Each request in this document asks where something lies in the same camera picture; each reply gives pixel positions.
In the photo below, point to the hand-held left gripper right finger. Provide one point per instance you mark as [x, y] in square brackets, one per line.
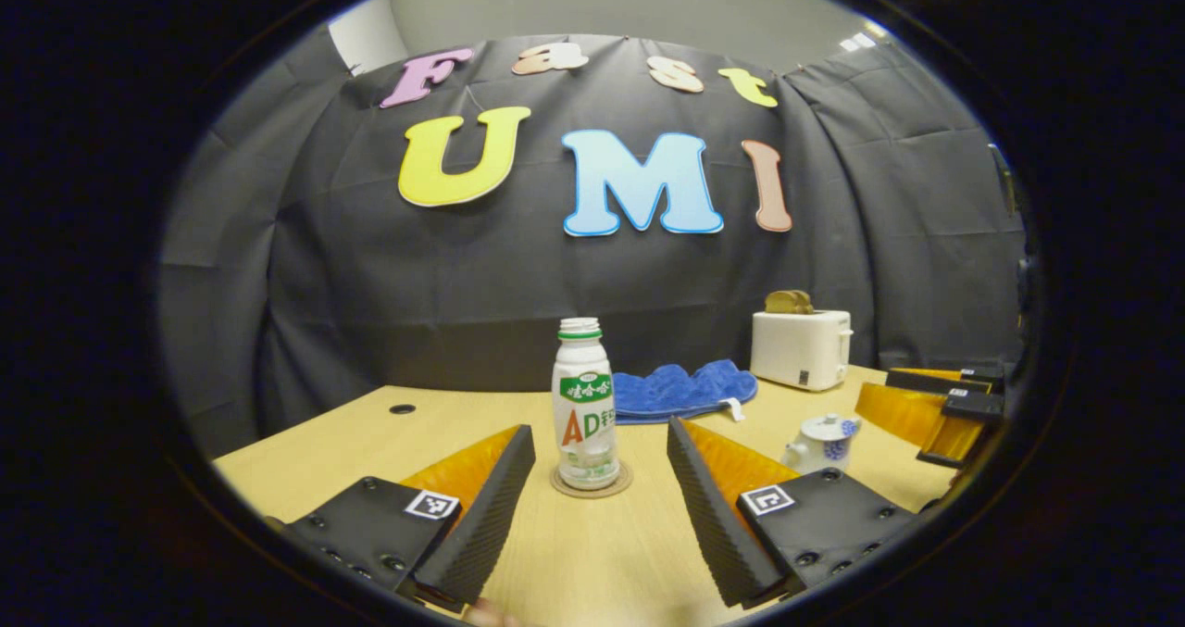
[708, 525]

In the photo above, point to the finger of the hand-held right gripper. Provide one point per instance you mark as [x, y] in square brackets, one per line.
[935, 382]
[972, 407]

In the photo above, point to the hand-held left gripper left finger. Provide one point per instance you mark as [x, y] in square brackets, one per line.
[491, 525]

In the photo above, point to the round brown coaster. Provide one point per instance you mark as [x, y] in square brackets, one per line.
[626, 479]

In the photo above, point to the white water bottle green label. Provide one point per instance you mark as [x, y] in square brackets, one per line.
[586, 423]

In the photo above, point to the blue towel cloth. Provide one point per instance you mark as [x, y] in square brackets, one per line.
[676, 391]

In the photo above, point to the white toaster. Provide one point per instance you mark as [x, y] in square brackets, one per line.
[796, 349]

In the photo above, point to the black backdrop cloth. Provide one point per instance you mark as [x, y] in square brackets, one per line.
[555, 284]

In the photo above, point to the small ceiling light panel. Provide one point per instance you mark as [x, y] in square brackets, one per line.
[861, 38]

